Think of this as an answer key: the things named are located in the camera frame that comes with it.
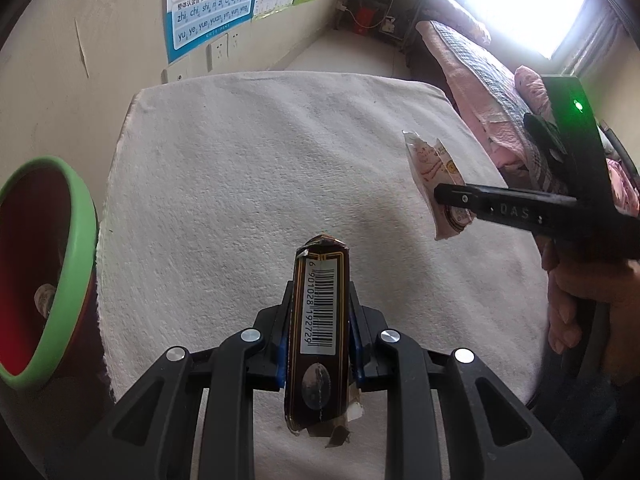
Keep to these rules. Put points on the red bin with green rim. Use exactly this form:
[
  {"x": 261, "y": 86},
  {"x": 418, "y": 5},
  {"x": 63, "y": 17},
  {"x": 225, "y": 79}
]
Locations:
[{"x": 45, "y": 260}]

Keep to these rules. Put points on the pink folded quilt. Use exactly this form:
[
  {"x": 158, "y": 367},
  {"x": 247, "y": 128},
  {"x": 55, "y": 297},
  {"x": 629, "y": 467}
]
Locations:
[{"x": 465, "y": 15}]

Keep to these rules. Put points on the white pink printed packet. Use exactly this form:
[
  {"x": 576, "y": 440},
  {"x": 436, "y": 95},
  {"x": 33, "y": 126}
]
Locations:
[{"x": 430, "y": 165}]

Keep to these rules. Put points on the pink pillow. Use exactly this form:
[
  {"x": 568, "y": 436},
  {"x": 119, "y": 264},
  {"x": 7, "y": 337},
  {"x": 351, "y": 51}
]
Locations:
[{"x": 532, "y": 87}]

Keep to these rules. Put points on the red bucket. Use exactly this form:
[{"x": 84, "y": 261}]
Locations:
[{"x": 365, "y": 20}]

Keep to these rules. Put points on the bed with plaid blanket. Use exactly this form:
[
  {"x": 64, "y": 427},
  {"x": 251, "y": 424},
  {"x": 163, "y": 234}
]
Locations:
[{"x": 475, "y": 70}]

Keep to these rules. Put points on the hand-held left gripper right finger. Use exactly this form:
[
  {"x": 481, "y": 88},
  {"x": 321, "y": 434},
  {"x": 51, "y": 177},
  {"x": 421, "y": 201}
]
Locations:
[{"x": 356, "y": 355}]

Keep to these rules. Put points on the blue bordered wall poster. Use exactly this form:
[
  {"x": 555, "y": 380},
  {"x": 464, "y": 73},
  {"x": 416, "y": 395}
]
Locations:
[{"x": 210, "y": 10}]

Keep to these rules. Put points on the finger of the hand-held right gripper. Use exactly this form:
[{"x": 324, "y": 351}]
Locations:
[{"x": 505, "y": 207}]

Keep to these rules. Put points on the white wall socket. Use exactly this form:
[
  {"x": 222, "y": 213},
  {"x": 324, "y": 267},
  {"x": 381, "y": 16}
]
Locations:
[
  {"x": 233, "y": 45},
  {"x": 217, "y": 56}
]

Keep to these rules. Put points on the black garment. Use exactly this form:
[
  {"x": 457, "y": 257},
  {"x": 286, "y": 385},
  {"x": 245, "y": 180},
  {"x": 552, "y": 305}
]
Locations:
[{"x": 542, "y": 132}]

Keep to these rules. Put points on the dark brown gold box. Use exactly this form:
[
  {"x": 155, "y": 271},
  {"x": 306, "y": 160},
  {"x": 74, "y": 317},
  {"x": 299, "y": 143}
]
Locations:
[{"x": 320, "y": 310}]

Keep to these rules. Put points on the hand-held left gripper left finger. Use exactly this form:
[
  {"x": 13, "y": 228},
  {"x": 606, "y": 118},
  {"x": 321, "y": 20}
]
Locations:
[{"x": 281, "y": 360}]

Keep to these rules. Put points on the person's right hand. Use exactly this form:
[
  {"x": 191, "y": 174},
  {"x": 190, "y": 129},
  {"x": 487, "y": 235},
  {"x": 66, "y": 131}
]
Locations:
[{"x": 585, "y": 285}]

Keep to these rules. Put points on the bright window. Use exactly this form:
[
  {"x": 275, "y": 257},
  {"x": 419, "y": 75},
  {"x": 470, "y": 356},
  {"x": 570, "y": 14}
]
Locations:
[{"x": 515, "y": 0}]

